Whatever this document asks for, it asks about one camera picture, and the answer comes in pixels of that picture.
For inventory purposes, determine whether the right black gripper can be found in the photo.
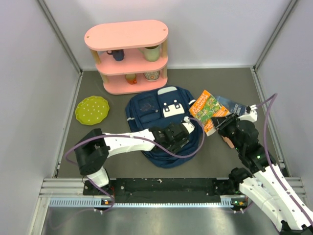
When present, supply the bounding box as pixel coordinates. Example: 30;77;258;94
211;112;244;152

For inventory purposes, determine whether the orange treehouse paperback book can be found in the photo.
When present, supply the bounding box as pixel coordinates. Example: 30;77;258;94
189;90;230;136

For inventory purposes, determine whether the blue Nineteen Eighty-Four book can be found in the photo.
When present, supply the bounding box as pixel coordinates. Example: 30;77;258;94
216;96;246;117

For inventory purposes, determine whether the navy blue student backpack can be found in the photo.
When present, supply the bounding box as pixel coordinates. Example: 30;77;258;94
125;86;203;168

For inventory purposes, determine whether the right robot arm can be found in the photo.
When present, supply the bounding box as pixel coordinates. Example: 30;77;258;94
212;114;313;235

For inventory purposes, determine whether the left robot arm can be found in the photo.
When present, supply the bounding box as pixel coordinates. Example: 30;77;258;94
74;122;195;194

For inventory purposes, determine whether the patterned ceramic bowl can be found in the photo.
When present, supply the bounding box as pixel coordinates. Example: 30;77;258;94
144;70;160;82

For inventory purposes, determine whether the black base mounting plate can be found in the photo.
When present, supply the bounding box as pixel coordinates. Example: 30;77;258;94
83;178;240;198

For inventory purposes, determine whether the small orange cup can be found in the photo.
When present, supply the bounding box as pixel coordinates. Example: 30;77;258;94
125;73;137;85

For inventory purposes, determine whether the pale green mug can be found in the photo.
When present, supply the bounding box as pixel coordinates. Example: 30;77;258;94
138;46;160;62

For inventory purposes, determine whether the green polka dot plate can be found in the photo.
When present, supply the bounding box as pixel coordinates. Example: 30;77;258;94
74;95;110;126

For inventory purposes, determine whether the pink three-tier wooden shelf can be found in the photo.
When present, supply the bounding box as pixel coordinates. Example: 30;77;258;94
84;20;169;95

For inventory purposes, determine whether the dark blue mug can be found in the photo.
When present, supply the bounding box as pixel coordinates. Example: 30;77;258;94
106;49;125;61

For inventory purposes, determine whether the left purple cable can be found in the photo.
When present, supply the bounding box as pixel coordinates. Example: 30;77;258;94
64;117;205;213

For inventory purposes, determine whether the aluminium frame rail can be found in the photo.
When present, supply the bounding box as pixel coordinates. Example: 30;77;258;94
30;176;313;235

